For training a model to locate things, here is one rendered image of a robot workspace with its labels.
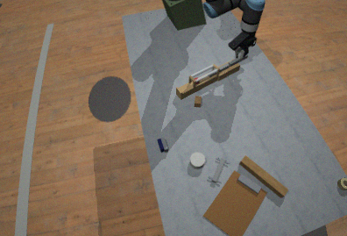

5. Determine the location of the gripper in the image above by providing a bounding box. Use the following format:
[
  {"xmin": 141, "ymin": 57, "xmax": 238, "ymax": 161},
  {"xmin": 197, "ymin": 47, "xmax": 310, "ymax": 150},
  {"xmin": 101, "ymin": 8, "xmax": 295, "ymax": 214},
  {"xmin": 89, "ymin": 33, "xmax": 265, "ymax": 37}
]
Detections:
[{"xmin": 235, "ymin": 28, "xmax": 257, "ymax": 62}]

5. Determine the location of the white round disc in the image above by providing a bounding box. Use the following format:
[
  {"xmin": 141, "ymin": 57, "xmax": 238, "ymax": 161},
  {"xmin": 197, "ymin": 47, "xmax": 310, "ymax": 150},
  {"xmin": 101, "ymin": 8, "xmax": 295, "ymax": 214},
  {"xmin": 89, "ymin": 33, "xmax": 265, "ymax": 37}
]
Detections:
[{"xmin": 190, "ymin": 153, "xmax": 205, "ymax": 169}]

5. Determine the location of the small wooden block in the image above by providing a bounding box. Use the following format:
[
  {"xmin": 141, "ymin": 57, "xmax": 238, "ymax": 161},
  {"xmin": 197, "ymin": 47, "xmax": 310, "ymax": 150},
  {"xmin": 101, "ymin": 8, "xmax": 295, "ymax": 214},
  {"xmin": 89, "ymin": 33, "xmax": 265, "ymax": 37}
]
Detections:
[{"xmin": 194, "ymin": 96, "xmax": 202, "ymax": 108}]

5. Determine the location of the brown wooden bar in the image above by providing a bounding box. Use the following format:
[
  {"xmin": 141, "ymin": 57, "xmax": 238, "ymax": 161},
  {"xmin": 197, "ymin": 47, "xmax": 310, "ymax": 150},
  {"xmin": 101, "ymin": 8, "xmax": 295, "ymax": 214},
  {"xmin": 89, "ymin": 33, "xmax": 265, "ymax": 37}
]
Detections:
[{"xmin": 239, "ymin": 156, "xmax": 288, "ymax": 198}]

